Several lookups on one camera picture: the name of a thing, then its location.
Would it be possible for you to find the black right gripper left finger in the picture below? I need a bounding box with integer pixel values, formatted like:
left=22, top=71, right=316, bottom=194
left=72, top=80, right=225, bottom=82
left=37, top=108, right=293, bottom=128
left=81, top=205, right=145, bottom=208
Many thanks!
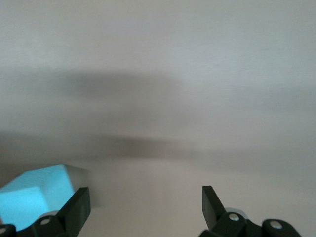
left=0, top=187, right=91, bottom=237

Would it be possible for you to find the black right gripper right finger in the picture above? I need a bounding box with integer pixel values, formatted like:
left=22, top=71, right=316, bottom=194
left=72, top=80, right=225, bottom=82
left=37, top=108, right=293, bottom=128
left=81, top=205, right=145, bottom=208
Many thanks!
left=199, top=185, right=302, bottom=237

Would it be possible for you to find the light blue foam cube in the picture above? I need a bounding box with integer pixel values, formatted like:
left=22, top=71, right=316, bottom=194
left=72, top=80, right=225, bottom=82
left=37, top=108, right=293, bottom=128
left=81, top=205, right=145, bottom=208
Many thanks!
left=0, top=164, right=89, bottom=232

